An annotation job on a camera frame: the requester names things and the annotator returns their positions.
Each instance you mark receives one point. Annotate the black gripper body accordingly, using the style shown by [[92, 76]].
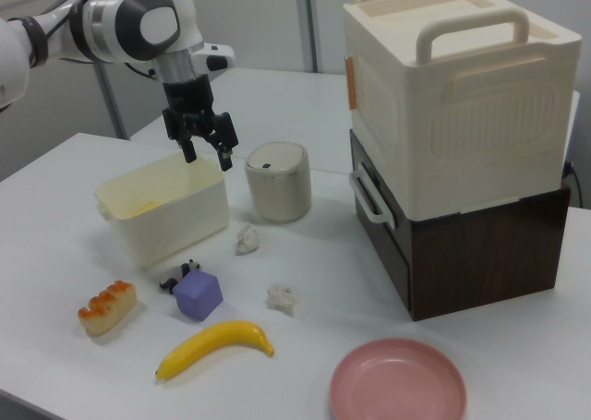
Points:
[[187, 97]]

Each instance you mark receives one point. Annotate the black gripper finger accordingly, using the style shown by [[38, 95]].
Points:
[[225, 136], [184, 138]]

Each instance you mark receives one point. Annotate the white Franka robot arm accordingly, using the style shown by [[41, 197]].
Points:
[[106, 23]]

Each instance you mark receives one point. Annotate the cream plastic box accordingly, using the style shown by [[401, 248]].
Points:
[[184, 226]]

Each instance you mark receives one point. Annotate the rose gold box latch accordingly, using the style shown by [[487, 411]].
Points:
[[350, 83]]

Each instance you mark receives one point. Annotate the small beige trash can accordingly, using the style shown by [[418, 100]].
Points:
[[277, 194]]

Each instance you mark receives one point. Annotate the crumpled white paper ball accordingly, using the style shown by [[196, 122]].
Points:
[[247, 240], [281, 297]]

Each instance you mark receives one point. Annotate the panda toy figure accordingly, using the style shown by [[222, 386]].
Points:
[[187, 268]]

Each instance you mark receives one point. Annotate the purple cube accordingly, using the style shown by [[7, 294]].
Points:
[[198, 295]]

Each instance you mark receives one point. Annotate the toy bread loaf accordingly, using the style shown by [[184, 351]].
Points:
[[108, 309]]

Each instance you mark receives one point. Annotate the yellow toy banana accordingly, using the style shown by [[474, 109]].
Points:
[[212, 344]]

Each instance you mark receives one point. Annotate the dark wooden drawer cabinet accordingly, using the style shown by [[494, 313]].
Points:
[[461, 263]]

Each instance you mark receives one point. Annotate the pink plate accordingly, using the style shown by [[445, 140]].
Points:
[[397, 383]]

